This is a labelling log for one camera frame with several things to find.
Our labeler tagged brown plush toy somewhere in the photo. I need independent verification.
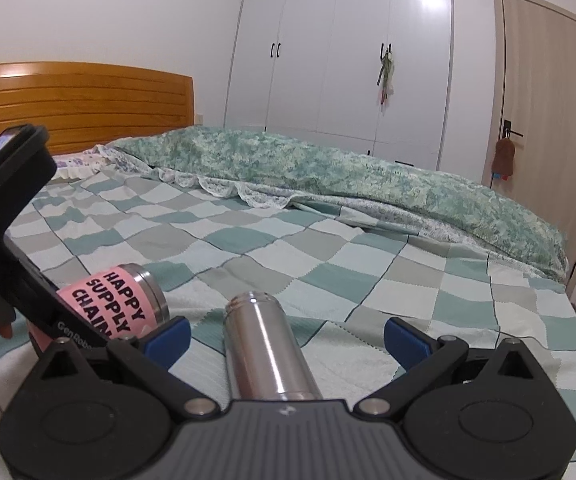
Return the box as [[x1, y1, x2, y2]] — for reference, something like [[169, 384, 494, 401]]
[[492, 136, 516, 180]]

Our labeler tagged green floral duvet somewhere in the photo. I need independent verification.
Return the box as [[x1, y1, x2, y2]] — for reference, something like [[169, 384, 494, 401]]
[[99, 127, 568, 283]]

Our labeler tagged checkered green bed sheet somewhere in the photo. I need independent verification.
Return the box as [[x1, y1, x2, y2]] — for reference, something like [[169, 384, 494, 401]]
[[9, 169, 576, 461]]

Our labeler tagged wooden door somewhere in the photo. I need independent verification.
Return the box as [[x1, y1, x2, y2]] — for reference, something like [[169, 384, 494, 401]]
[[482, 0, 576, 290]]

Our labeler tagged white wardrobe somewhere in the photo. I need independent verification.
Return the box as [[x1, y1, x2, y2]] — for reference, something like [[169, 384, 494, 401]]
[[224, 0, 452, 169]]

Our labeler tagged black door handle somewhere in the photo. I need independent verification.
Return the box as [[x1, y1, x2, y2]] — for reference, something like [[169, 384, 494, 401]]
[[501, 119, 523, 139]]

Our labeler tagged wooden headboard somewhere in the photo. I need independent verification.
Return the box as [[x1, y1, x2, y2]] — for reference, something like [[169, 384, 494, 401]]
[[0, 62, 196, 154]]

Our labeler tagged hanging green ornament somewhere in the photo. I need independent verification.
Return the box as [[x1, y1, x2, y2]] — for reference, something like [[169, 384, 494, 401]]
[[377, 44, 394, 107]]

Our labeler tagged pink steel cup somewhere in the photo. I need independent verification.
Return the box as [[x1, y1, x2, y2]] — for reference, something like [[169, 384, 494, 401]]
[[28, 262, 171, 356]]

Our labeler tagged floral pillow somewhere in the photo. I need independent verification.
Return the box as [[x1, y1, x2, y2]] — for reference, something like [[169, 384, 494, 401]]
[[52, 145, 149, 181]]

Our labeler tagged stainless steel thermos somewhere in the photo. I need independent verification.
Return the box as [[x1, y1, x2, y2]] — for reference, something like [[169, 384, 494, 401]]
[[224, 290, 323, 401]]

